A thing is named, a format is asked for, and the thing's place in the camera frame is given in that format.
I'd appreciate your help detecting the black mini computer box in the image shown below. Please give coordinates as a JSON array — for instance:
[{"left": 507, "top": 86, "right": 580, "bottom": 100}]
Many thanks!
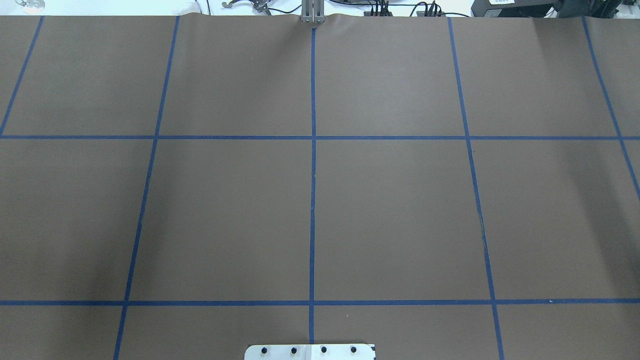
[{"left": 471, "top": 0, "right": 563, "bottom": 18}]

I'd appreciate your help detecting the aluminium frame post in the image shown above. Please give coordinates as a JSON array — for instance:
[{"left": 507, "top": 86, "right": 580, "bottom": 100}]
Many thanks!
[{"left": 301, "top": 0, "right": 326, "bottom": 24}]

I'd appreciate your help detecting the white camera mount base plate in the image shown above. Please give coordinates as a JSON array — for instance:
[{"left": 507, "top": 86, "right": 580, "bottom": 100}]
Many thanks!
[{"left": 244, "top": 343, "right": 377, "bottom": 360}]

